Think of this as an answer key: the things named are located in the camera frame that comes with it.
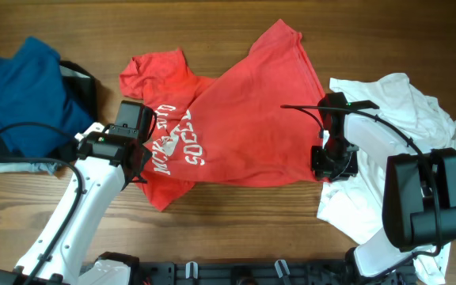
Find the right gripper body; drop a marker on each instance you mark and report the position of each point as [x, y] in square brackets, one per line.
[333, 160]

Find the red printed t-shirt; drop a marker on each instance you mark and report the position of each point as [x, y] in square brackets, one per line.
[243, 128]

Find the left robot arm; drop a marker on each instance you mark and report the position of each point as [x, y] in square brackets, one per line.
[107, 163]

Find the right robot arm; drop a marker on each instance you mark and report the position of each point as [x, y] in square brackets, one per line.
[419, 197]

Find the white t-shirt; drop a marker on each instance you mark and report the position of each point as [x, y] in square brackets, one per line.
[354, 206]

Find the black folded garment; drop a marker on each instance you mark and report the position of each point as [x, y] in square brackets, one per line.
[81, 86]

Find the blue folded shirt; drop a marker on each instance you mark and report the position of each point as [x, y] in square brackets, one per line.
[36, 114]

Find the light grey folded garment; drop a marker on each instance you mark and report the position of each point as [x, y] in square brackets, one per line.
[14, 167]

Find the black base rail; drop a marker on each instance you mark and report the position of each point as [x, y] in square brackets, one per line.
[232, 273]

